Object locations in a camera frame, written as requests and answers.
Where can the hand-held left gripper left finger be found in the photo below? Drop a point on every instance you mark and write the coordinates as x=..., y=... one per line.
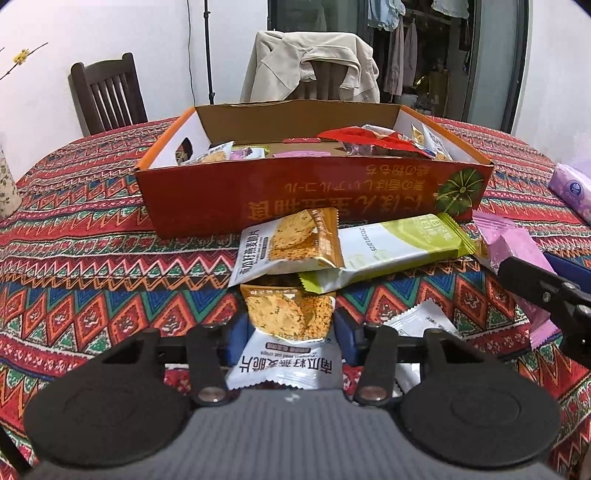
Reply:
x=235, y=341

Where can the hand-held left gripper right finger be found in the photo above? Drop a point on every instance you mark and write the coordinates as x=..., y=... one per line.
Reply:
x=344, y=337

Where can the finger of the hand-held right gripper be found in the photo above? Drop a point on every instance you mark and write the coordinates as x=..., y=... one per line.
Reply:
x=535, y=288
x=572, y=272

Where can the orange white cracker packet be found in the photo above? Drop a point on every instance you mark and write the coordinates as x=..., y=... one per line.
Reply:
x=286, y=323
x=286, y=240
x=212, y=156

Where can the large pink snack packet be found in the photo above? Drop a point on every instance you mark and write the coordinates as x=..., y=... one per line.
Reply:
x=508, y=240

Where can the green white long snack packet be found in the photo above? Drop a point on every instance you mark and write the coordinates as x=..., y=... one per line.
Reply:
x=406, y=240

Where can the orange cardboard box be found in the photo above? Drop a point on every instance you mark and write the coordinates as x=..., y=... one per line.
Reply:
x=207, y=198

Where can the purple tissue pack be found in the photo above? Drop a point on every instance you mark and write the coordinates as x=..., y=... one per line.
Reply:
x=572, y=189

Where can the dark brown snack packet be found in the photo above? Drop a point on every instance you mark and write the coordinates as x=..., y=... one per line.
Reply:
x=364, y=148

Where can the small purple snack packet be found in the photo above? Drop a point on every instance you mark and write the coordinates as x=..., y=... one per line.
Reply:
x=249, y=152

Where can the red snack packet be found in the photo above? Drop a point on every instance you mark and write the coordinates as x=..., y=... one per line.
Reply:
x=360, y=134

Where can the wooden chair under jacket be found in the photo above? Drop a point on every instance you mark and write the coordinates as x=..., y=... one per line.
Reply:
x=330, y=81

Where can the hanging beige coat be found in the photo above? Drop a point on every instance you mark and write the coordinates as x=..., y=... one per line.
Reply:
x=397, y=60

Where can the hanging mauve coat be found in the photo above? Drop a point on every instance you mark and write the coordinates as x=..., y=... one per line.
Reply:
x=411, y=50

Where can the dark wooden chair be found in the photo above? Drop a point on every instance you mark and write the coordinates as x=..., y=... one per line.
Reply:
x=111, y=97

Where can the floral ceramic vase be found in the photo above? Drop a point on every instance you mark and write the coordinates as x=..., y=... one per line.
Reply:
x=7, y=184

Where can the beige jacket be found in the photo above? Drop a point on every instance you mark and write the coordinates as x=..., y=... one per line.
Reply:
x=277, y=64

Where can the hanging pale blue garment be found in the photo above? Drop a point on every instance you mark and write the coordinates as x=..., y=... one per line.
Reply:
x=450, y=7

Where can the studio light on stand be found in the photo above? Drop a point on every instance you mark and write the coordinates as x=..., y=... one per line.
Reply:
x=207, y=46

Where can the hanging blue shirt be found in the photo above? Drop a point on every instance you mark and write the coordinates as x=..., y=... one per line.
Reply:
x=383, y=14

